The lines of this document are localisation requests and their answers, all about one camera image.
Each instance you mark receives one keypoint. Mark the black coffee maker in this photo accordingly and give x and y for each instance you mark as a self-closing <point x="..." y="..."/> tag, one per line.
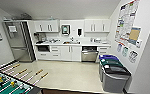
<point x="39" y="36"/>

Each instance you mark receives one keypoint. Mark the round blue bin sign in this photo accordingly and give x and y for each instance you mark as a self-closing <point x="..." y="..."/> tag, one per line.
<point x="119" y="48"/>

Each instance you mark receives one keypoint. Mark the round black bin sign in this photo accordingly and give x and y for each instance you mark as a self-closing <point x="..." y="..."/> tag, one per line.
<point x="133" y="56"/>

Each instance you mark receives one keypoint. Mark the stainless steel dishwasher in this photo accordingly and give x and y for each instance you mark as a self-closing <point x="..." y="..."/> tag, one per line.
<point x="89" y="54"/>

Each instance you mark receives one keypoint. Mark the large printed wall poster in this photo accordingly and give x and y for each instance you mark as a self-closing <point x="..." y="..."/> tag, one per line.
<point x="127" y="21"/>

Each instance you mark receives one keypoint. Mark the white paper notice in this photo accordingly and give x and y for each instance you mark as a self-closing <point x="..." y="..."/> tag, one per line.
<point x="12" y="29"/>

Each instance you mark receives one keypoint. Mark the green foosball table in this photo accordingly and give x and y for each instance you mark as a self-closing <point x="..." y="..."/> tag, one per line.
<point x="4" y="81"/>

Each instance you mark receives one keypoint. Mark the black built-in microwave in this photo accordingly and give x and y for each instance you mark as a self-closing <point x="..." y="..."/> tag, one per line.
<point x="43" y="48"/>

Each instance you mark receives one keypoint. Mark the black wall soap dispenser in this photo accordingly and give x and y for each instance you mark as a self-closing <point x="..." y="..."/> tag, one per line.
<point x="79" y="32"/>

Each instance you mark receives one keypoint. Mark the stainless steel refrigerator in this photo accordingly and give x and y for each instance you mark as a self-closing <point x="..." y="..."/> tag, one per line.
<point x="19" y="41"/>

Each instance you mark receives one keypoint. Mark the blue-label dish soap bottle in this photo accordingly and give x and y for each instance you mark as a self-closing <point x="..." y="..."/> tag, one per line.
<point x="92" y="40"/>

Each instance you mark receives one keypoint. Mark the steel paper towel dispenser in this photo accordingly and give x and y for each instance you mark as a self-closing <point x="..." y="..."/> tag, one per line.
<point x="66" y="29"/>

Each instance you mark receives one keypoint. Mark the round green bin sign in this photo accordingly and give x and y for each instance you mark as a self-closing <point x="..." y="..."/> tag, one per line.
<point x="125" y="51"/>

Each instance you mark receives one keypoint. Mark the dish drying rack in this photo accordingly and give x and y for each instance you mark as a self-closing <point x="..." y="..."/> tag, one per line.
<point x="51" y="41"/>

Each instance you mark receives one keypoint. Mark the white two-door base cabinet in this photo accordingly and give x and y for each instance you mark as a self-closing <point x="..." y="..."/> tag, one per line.
<point x="71" y="53"/>

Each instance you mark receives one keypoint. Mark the blue-lid waste bin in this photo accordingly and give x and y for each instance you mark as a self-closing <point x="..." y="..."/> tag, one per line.
<point x="107" y="57"/>

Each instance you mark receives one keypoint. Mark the chrome sink faucet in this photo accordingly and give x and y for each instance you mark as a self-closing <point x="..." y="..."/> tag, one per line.
<point x="72" y="39"/>

